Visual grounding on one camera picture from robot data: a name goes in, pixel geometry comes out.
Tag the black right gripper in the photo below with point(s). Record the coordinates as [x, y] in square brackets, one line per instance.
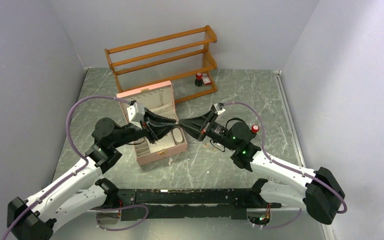
[199, 121]

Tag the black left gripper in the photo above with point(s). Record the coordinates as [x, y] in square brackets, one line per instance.
[156, 132]

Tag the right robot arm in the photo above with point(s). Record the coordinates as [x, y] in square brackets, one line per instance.
[316, 191]

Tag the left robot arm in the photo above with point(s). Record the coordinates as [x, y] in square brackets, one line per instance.
[83, 187]

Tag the pink jewelry box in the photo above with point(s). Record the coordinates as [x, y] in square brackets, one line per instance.
[159, 98]

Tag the cream watch pillow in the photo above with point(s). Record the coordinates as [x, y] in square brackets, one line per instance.
[177, 136]

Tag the red black stamp on shelf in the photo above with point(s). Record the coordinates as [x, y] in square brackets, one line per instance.
[198, 79]

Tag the red white small box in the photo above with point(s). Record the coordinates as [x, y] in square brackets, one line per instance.
[205, 79]

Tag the red black stamp on table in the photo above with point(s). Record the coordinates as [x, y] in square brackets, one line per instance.
[254, 128]

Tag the wooden shelf rack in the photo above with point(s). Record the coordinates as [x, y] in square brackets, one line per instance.
[178, 56]

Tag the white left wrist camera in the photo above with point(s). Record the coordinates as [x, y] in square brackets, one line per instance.
[135, 112]

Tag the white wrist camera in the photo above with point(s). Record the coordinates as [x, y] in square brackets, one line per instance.
[135, 112]
[219, 108]

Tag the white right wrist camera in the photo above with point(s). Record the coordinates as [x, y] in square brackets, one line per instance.
[219, 108]

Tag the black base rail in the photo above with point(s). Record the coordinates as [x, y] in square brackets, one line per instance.
[236, 203]

